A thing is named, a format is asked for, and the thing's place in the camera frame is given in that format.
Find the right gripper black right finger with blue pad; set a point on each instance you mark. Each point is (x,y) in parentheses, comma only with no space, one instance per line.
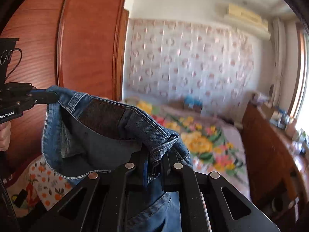
(208,202)

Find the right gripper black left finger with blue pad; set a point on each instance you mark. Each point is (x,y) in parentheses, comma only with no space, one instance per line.
(99,202)

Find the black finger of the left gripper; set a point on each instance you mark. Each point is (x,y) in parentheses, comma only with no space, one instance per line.
(42,96)

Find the blue denim jeans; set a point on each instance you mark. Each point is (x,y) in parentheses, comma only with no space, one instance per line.
(85,133)

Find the person's left hand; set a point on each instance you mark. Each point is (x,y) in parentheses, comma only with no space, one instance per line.
(5,134)

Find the colourful floral blanket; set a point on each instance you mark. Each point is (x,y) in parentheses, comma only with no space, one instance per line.
(214,144)

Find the orange print bed sheet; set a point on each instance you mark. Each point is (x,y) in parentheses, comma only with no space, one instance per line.
(37,184)

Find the brown wooden wardrobe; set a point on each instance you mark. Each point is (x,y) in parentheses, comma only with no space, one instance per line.
(77,44)

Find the brown wooden side cabinet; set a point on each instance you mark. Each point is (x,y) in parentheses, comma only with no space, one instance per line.
(278,178)

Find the blue box by curtain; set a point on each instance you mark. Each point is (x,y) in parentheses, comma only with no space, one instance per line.
(192,104)

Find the clutter on cabinet top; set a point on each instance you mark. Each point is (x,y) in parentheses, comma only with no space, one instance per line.
(280,119)

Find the white pink circle curtain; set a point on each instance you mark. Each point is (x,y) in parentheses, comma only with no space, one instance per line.
(169,60)

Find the white wall air conditioner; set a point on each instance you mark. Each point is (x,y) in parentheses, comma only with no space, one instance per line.
(244,20)

